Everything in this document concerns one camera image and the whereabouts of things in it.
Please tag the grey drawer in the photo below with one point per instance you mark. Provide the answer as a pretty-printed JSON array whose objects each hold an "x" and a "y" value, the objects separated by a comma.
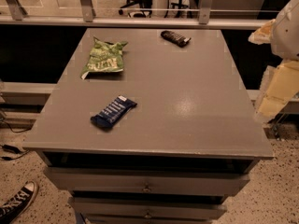
[
  {"x": 147, "y": 182},
  {"x": 146, "y": 209}
]

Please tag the top grey drawer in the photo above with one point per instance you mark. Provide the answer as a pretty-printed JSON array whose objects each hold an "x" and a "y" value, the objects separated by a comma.
[{"x": 147, "y": 182}]

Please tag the grey drawer cabinet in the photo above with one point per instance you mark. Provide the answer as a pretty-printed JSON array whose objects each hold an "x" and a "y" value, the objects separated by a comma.
[{"x": 193, "y": 115}]

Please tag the dark snack bar wrapper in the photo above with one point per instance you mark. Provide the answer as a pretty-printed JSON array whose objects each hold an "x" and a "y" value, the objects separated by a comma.
[{"x": 175, "y": 38}]

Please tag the metal glass railing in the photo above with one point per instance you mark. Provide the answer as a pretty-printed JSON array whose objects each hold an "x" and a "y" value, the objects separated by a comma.
[{"x": 209, "y": 14}]

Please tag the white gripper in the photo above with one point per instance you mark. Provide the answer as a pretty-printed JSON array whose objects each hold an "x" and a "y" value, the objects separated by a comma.
[{"x": 286, "y": 34}]

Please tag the black white sneaker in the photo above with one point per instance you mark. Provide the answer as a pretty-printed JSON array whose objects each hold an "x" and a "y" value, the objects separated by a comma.
[{"x": 17, "y": 204}]

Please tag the green jalapeno chip bag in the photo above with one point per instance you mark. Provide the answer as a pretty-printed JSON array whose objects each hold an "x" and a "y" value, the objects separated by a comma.
[{"x": 104, "y": 57}]

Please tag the blue snack bar wrapper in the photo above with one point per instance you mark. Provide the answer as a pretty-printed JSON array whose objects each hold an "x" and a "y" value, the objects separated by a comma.
[{"x": 113, "y": 112}]

